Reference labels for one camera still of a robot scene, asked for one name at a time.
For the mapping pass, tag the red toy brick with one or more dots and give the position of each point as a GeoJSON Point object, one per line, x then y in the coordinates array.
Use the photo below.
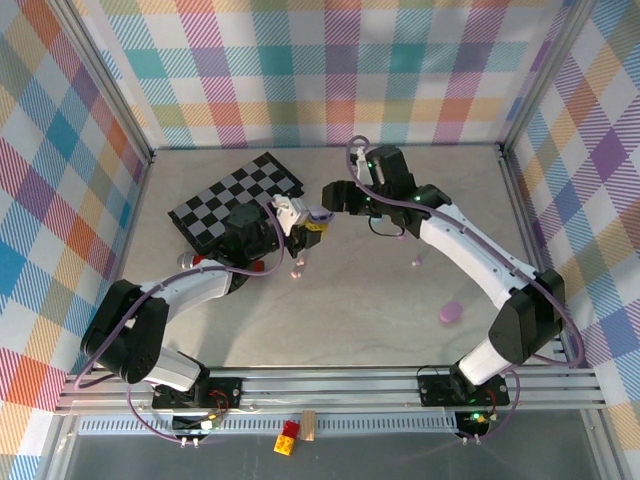
{"type": "Point", "coordinates": [290, 430]}

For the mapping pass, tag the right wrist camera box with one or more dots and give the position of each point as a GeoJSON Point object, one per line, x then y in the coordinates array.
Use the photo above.
{"type": "Point", "coordinates": [362, 162]}

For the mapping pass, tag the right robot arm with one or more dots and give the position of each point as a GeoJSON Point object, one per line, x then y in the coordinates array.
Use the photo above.
{"type": "Point", "coordinates": [465, 250]}

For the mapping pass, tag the small circuit board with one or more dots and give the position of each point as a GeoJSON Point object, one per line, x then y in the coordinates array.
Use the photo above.
{"type": "Point", "coordinates": [477, 419]}
{"type": "Point", "coordinates": [207, 424]}

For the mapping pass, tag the orchid purple earbud case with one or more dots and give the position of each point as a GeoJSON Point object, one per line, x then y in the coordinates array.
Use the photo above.
{"type": "Point", "coordinates": [450, 312]}

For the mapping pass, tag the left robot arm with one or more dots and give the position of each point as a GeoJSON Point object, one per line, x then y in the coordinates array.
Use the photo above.
{"type": "Point", "coordinates": [200, 290]}

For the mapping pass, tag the small wooden block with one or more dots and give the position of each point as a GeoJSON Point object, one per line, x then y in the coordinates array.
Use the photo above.
{"type": "Point", "coordinates": [309, 426]}

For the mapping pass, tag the red marker grey cap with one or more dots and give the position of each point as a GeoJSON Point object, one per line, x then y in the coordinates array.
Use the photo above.
{"type": "Point", "coordinates": [187, 260]}

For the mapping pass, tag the pale lavender earbud case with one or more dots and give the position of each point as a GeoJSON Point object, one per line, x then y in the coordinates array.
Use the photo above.
{"type": "Point", "coordinates": [320, 214]}

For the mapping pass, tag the black grey folding chessboard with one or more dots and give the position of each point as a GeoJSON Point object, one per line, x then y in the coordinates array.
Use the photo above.
{"type": "Point", "coordinates": [235, 195]}

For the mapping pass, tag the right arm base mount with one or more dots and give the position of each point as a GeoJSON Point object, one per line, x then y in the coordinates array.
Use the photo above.
{"type": "Point", "coordinates": [435, 392]}

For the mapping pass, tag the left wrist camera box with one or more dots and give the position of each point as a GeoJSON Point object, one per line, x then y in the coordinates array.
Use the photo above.
{"type": "Point", "coordinates": [290, 212]}

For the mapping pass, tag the aluminium corner post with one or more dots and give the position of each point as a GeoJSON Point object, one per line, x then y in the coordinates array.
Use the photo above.
{"type": "Point", "coordinates": [104, 75]}
{"type": "Point", "coordinates": [545, 75]}

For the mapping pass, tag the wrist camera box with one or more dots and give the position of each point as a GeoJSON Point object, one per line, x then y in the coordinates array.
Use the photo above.
{"type": "Point", "coordinates": [362, 162]}
{"type": "Point", "coordinates": [290, 212]}

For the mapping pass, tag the aluminium frame rail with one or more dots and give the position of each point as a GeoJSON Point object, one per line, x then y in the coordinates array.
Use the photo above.
{"type": "Point", "coordinates": [325, 390]}

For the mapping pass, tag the aluminium side rail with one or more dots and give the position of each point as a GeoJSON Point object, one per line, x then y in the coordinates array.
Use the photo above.
{"type": "Point", "coordinates": [136, 200]}
{"type": "Point", "coordinates": [517, 200]}

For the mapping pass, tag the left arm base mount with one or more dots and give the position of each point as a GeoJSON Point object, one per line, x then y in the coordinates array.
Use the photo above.
{"type": "Point", "coordinates": [225, 392]}

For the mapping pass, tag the yellow toy brick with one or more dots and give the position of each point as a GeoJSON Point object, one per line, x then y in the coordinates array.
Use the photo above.
{"type": "Point", "coordinates": [284, 445]}

